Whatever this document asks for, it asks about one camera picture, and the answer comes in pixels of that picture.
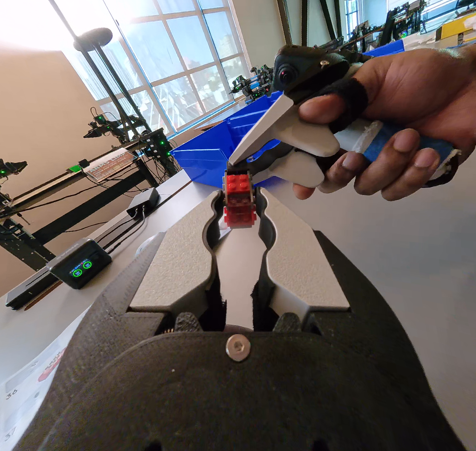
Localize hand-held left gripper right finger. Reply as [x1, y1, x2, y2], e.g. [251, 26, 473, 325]
[257, 188, 352, 329]

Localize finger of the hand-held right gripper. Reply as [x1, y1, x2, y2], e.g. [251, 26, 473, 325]
[251, 149, 326, 188]
[228, 95, 341, 167]

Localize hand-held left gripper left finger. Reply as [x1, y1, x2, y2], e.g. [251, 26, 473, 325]
[129, 190, 222, 313]

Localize red toy brick model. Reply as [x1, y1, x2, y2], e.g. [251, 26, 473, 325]
[222, 168, 258, 229]

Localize grey desk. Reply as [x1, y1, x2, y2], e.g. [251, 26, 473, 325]
[0, 153, 476, 451]

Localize person's right hand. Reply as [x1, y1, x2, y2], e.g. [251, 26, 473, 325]
[293, 45, 476, 201]

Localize row of black robot arms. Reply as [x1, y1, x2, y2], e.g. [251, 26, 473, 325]
[229, 63, 276, 104]

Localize black hub box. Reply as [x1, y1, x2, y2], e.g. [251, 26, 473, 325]
[126, 188, 161, 218]

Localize black power station with display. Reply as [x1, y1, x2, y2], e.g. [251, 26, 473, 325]
[46, 238, 112, 290]

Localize distant desks with equipment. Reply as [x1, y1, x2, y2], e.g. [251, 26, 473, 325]
[320, 0, 476, 51]

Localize black control box green lights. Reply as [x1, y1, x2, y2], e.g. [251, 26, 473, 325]
[143, 128, 176, 158]

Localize red sign placard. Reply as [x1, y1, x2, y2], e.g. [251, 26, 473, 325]
[83, 147, 140, 182]

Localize large window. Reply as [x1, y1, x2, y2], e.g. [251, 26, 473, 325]
[0, 0, 250, 143]

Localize black flat device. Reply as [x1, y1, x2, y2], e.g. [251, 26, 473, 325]
[5, 268, 62, 311]

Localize yellow box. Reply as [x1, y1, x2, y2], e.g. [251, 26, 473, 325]
[435, 13, 476, 48]

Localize pale blue instruction booklet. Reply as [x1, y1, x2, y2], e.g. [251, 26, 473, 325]
[0, 341, 71, 451]

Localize black tripod stand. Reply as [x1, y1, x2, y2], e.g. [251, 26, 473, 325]
[33, 0, 176, 178]

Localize black cable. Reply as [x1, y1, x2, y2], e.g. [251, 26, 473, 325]
[100, 205, 148, 254]

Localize black table frame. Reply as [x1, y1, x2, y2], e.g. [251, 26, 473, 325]
[0, 138, 180, 273]

